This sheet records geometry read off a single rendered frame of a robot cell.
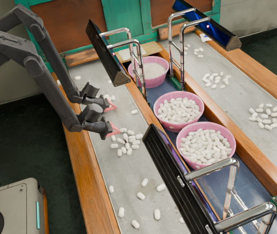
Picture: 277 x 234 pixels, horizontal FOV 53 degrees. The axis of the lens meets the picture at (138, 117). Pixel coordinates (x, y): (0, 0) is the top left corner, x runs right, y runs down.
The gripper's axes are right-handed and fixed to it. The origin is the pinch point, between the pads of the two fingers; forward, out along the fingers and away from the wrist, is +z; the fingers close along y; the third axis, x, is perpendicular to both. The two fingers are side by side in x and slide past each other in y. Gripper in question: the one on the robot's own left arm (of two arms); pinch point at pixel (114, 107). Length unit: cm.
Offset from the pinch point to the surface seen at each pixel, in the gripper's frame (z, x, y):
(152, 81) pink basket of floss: 23.5, -16.9, 14.9
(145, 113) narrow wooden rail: 9.7, -9.2, -13.2
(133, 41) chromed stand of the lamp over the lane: -10.1, -37.9, 1.0
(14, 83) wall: -25, 82, 139
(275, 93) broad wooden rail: 61, -52, -32
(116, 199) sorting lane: -12, 11, -54
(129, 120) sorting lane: 4.5, -1.7, -11.6
